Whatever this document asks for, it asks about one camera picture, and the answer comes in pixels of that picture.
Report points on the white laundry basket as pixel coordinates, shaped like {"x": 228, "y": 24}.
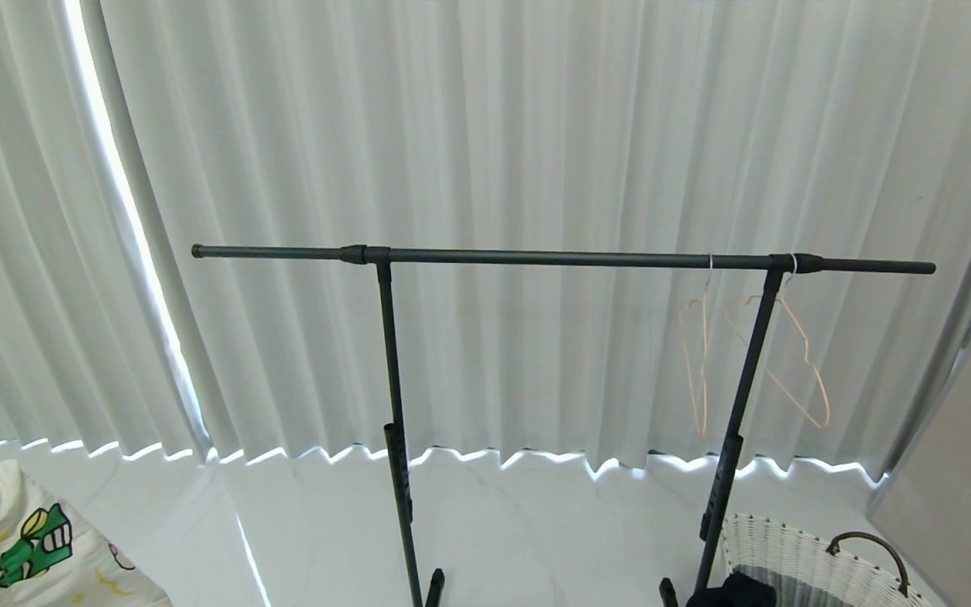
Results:
{"x": 789, "y": 556}

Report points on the white curtain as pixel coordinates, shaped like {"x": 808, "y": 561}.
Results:
{"x": 494, "y": 126}

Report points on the black clothes rack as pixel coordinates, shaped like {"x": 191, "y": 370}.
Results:
{"x": 536, "y": 257}

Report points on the pink clothes hanger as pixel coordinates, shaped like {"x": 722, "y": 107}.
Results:
{"x": 703, "y": 396}
{"x": 827, "y": 405}

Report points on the cream printed garment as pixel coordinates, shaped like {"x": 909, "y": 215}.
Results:
{"x": 30, "y": 539}

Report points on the black garment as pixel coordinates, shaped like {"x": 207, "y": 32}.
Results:
{"x": 734, "y": 592}

